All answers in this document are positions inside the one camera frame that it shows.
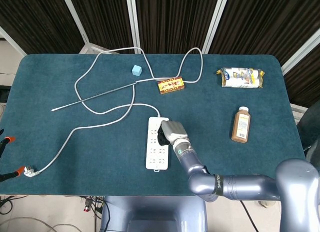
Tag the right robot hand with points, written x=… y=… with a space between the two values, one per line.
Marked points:
x=175 y=131

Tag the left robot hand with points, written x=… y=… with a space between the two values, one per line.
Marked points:
x=20 y=170

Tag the white power strip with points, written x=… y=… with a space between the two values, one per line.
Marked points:
x=156 y=156

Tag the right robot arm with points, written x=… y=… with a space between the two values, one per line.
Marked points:
x=192 y=161

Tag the red yellow printed box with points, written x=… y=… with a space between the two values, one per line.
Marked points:
x=172 y=85

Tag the brown drink bottle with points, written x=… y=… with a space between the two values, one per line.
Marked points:
x=241 y=126

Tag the light blue cube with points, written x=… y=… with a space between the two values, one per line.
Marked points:
x=136 y=71

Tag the red button device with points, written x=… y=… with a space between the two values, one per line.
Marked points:
x=86 y=208

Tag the black floor device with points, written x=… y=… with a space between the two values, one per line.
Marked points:
x=3 y=94

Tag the teal table cloth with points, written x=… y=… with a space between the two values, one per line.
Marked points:
x=105 y=167

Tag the blue-grey robot torso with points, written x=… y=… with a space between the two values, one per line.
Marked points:
x=155 y=212

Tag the pack of white rolls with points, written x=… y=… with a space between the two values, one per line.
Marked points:
x=240 y=78

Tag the thin metal rod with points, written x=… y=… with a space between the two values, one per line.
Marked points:
x=95 y=95

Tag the dark partition panel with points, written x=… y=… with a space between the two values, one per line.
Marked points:
x=175 y=16
x=37 y=16
x=107 y=16
x=307 y=76
x=262 y=16

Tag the white table foot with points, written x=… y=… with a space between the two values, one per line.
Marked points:
x=267 y=204

